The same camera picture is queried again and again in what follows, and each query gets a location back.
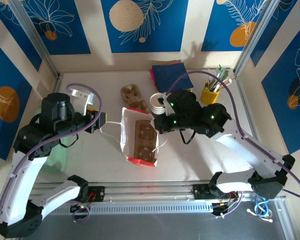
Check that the white and red gift bag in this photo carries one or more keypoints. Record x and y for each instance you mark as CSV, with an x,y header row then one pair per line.
x,y
127,122

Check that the brown pulp cup carrier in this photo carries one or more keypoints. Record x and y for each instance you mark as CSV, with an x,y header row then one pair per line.
x,y
145,140

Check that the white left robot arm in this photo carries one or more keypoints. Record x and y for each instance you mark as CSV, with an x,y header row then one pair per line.
x,y
22,190

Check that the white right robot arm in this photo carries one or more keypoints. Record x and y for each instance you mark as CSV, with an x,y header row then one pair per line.
x,y
247,152

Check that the wooden coffee stirrer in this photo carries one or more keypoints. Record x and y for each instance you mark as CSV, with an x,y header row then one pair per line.
x,y
226,82

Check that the yellow metal bucket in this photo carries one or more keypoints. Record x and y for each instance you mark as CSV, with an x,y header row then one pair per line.
x,y
210,96

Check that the stack of paper cups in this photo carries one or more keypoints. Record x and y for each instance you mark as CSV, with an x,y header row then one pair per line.
x,y
156,102

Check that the blue paper napkin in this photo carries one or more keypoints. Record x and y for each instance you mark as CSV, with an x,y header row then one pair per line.
x,y
172,75

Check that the white wrapped straw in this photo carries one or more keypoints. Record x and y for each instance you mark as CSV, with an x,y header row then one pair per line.
x,y
209,77

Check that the mint green zip pouch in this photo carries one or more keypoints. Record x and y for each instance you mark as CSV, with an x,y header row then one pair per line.
x,y
56,157

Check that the pink paper napkin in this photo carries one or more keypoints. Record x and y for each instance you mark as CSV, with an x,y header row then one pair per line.
x,y
152,75

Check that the green wrapped straw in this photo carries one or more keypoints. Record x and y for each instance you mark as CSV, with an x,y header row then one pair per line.
x,y
221,70

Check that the aluminium frame post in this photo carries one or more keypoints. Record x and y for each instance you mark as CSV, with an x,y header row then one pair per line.
x,y
32,35
255,35

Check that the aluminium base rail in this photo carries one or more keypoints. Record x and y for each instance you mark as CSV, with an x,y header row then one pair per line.
x,y
150,191

